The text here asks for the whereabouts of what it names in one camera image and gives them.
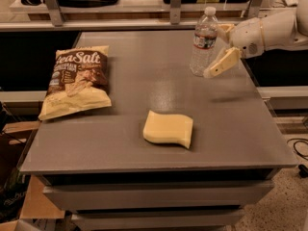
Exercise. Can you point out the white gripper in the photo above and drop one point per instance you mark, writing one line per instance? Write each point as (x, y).
(246, 38)

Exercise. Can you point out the clear plastic water bottle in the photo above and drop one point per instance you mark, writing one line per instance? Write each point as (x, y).
(204, 40)

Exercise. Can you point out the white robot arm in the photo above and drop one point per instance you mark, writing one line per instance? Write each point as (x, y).
(287, 30)

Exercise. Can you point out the yellow sponge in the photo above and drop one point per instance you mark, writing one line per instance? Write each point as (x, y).
(160, 128)

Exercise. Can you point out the sea salt chips bag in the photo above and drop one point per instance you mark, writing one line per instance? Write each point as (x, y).
(78, 83)

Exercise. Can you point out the upper grey drawer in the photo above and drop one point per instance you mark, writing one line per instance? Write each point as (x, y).
(157, 195)

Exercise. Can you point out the grey drawer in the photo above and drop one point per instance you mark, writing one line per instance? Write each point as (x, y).
(157, 195)
(153, 220)

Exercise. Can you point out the lower grey drawer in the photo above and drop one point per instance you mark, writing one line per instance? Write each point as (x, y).
(153, 220)

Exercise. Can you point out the cardboard box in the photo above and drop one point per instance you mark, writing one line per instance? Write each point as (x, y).
(23, 206)

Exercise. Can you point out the metal shelf bracket right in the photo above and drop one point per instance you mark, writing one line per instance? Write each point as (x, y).
(253, 9)

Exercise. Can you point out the metal shelf bracket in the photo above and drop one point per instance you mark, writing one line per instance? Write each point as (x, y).
(54, 12)
(253, 9)
(175, 12)

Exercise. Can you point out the metal shelf bracket middle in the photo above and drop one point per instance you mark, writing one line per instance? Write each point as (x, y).
(175, 12)

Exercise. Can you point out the metal shelf bracket left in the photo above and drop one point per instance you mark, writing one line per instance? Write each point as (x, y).
(54, 12)

